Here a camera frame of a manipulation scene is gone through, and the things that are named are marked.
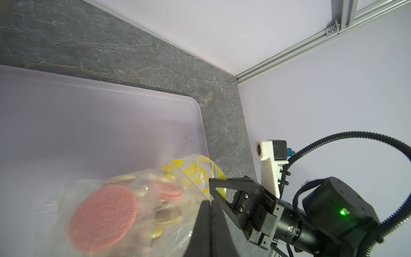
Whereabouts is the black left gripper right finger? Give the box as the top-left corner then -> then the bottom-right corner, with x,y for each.
211,200 -> 239,257

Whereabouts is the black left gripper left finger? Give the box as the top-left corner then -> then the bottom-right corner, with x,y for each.
184,201 -> 210,257

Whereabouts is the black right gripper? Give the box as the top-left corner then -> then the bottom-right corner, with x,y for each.
209,176 -> 321,254

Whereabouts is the clear ziploc bag of cookies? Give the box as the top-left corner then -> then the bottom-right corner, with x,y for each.
35,155 -> 226,257

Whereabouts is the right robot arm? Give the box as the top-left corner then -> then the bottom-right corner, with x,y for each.
209,131 -> 411,257

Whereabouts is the pink round sandwich cookie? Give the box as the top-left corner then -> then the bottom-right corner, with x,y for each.
68,184 -> 138,253

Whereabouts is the lilac plastic tray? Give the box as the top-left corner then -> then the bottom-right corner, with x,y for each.
1,66 -> 208,257

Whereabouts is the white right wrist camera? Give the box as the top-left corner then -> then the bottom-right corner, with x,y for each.
255,140 -> 293,199

